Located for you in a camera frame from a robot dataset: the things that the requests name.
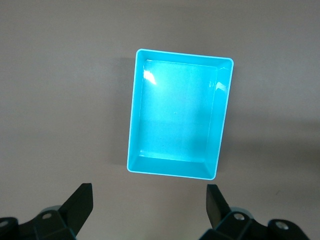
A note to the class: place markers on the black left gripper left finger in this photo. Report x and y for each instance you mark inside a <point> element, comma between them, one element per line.
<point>62,220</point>

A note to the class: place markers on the blue plastic box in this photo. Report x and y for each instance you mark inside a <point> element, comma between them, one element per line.
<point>175,112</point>

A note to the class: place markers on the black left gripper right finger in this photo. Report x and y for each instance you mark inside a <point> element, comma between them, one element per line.
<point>225,222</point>

